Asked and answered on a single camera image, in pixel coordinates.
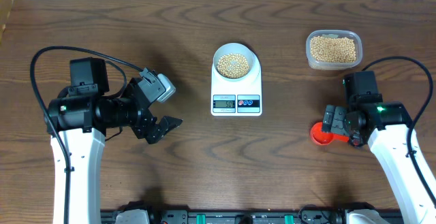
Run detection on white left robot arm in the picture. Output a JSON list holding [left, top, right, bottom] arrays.
[[48, 57, 182, 223]]

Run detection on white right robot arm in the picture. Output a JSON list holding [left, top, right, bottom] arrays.
[[321, 71, 435, 223]]

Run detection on clear container of soybeans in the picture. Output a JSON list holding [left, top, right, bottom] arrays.
[[306, 30, 363, 71]]

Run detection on white digital kitchen scale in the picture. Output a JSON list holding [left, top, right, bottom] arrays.
[[211, 52, 262, 116]]

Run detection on grey round bowl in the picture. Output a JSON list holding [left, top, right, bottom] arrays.
[[213, 43, 260, 81]]

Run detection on soybeans in grey bowl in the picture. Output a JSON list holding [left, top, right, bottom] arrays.
[[217, 53, 249, 79]]

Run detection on red plastic measuring scoop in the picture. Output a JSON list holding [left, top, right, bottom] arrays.
[[309, 122, 349, 146]]

